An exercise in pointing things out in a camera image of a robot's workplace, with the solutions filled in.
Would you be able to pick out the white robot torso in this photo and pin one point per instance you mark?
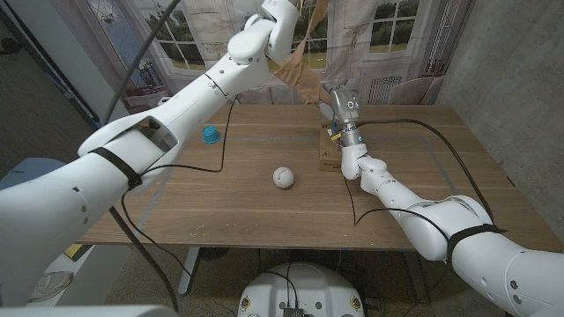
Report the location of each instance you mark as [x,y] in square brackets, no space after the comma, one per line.
[308,290]

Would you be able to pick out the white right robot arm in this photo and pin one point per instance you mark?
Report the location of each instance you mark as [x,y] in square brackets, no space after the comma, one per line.
[418,211]

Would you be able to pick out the blue bin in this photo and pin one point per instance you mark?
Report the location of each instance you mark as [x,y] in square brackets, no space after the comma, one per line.
[26,171]

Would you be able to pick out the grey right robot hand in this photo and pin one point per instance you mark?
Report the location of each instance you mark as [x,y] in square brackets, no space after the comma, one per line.
[343,105]

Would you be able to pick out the white ball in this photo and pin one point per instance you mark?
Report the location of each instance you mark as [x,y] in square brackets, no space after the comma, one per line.
[283,178]

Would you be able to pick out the white sneakers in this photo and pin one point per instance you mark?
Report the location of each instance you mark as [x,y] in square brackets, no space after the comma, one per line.
[50,284]

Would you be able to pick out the white table leg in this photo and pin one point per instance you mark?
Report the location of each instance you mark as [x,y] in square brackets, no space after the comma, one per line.
[189,268]
[416,277]

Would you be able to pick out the tan fabric arm wrap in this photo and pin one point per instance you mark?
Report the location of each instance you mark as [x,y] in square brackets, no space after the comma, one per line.
[304,72]

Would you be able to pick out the printed window backdrop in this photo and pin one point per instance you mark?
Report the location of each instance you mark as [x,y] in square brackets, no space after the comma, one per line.
[396,39]

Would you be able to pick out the brown cardboard box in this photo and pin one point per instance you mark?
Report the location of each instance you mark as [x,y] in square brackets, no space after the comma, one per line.
[328,156]

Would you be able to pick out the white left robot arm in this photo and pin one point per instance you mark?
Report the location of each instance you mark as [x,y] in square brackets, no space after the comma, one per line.
[154,132]

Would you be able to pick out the yellow and black floor object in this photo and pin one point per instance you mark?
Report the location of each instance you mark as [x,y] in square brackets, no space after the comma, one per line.
[72,251]

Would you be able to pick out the small blue cup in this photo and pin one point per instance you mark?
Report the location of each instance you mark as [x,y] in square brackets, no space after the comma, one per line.
[211,134]

